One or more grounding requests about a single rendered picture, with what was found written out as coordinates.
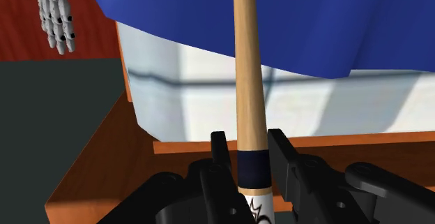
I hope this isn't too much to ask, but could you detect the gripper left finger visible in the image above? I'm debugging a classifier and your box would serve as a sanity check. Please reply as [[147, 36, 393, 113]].
[[96, 130, 257, 224]]

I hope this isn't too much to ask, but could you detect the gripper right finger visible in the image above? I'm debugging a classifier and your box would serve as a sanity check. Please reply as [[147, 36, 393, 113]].
[[267, 128, 435, 224]]

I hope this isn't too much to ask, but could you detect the wooden baseball bat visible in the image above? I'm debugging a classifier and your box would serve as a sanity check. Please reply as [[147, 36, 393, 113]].
[[232, 0, 276, 224]]

